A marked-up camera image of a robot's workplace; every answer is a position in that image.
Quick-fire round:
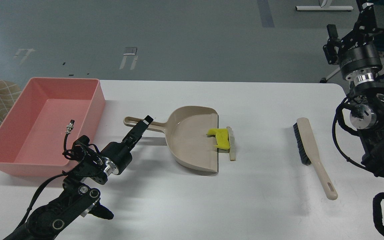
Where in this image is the white bar on floor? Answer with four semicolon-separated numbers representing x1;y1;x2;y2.
295;0;354;12

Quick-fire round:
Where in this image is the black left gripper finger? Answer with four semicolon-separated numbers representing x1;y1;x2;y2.
122;129;144;150
125;116;153;132

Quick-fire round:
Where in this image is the pink plastic bin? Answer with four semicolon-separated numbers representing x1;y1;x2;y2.
0;77;106;177

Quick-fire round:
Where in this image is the beige plastic dustpan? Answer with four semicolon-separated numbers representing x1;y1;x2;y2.
123;106;219;175

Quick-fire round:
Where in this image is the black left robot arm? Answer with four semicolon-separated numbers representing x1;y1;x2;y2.
6;116;153;240

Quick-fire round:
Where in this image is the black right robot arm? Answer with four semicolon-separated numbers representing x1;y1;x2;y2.
323;24;384;236

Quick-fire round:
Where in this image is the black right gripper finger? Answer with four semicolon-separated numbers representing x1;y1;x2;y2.
323;43;340;65
327;24;344;45

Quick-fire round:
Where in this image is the beige brush with black bristles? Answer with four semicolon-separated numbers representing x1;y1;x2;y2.
293;117;338;200

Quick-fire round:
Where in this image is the white bread slice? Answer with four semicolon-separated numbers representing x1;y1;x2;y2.
227;126;236;161

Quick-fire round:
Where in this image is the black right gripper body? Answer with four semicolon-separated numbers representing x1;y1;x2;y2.
337;33;382;81

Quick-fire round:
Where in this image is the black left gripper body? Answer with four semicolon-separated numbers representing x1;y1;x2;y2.
100;142;132;175

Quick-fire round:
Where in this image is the white office chair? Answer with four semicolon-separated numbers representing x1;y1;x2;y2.
319;66;340;83

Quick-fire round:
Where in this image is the yellow sponge piece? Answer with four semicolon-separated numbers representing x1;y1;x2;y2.
207;128;230;150

